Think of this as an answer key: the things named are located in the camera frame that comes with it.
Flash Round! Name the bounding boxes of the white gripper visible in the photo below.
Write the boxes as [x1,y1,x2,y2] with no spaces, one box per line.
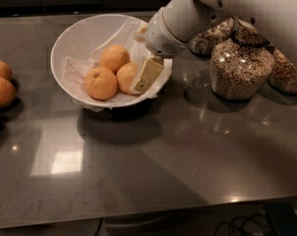
[130,8,186,94]

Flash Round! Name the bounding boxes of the orange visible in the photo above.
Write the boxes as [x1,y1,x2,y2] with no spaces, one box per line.
[99,44,131,74]
[0,77,16,108]
[116,62,139,94]
[85,67,118,100]
[0,60,13,81]

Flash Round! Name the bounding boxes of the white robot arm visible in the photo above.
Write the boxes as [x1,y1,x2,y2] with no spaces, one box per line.
[132,0,297,100]

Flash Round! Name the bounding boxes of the white bowl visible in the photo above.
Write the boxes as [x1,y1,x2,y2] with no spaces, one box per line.
[49,14,173,109]

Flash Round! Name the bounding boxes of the left rear glass cereal jar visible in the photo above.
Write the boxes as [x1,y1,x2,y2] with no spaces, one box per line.
[189,18,234,57]

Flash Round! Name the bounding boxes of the glass cereal jar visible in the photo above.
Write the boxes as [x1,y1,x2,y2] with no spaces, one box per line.
[268,49,297,94]
[209,20,274,101]
[189,18,234,57]

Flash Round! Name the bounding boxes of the white paper liner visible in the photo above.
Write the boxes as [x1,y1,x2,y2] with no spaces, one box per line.
[61,18,173,112]

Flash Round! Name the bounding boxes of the front glass cereal jar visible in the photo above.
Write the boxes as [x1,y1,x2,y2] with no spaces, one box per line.
[209,20,274,101]

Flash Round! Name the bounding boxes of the right rear glass cereal jar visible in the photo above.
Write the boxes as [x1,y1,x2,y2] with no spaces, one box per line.
[268,49,297,94]

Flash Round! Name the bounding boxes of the black box under table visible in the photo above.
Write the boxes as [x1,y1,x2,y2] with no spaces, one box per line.
[265,204,297,236]

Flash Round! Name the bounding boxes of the black cables under table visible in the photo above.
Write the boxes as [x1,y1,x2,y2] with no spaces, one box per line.
[213,209,274,236]

